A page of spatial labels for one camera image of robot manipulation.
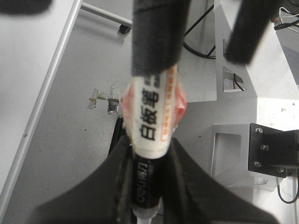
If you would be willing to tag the black and white whiteboard marker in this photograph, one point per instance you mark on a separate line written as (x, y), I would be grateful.
(154, 102)

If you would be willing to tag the white whiteboard with metal frame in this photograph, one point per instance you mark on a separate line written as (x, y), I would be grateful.
(30, 48)

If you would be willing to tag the tape scraps on floor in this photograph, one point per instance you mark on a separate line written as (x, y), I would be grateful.
(111, 97)

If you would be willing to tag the white metal stand base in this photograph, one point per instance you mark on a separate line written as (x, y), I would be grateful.
(263, 92)

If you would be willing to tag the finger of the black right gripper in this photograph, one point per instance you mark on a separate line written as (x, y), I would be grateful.
(24, 6)
(252, 19)

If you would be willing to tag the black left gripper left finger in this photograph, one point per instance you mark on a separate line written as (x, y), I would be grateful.
(102, 198)

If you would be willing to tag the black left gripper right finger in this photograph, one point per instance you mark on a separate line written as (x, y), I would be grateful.
(191, 196)

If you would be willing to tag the wheeled whiteboard stand leg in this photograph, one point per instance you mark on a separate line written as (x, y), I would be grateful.
(125, 24)

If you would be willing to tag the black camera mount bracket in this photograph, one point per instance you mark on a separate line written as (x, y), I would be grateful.
(273, 152)

